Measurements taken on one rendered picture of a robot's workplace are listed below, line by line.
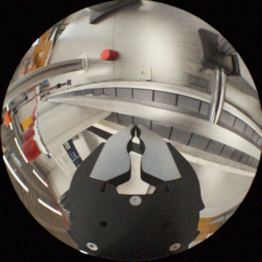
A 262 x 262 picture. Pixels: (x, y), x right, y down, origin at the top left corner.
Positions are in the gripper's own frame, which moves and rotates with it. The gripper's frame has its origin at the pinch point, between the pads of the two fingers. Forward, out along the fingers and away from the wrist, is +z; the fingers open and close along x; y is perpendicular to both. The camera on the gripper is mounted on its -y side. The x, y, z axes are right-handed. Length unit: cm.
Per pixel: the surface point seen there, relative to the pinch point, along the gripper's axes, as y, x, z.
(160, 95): -3.3, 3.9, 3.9
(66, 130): 0.0, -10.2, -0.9
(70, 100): -3.6, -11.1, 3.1
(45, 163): 450, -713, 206
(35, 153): 0.5, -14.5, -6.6
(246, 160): 3.3, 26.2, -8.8
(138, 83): -4.8, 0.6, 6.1
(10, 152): 61, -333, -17
